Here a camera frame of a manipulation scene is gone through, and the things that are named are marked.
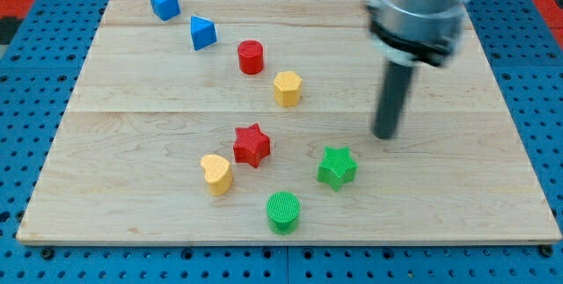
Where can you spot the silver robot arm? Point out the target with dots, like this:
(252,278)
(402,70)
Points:
(410,31)

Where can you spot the red star block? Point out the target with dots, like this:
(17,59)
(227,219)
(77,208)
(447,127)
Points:
(251,145)

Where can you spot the yellow hexagon block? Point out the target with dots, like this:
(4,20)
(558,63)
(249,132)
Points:
(288,87)

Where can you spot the green star block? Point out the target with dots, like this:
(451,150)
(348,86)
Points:
(337,168)

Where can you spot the light wooden board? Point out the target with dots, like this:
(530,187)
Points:
(124,166)

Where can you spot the red cylinder block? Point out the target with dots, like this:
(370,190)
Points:
(251,57)

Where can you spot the yellow heart block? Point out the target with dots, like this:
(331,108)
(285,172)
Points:
(217,174)

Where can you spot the green cylinder block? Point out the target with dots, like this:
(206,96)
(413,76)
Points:
(283,212)

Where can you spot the blue triangular prism block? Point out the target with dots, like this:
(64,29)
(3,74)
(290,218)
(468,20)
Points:
(203,32)

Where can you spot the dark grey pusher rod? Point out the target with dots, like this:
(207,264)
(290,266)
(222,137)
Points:
(392,99)

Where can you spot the blue cube block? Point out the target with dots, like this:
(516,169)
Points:
(165,9)

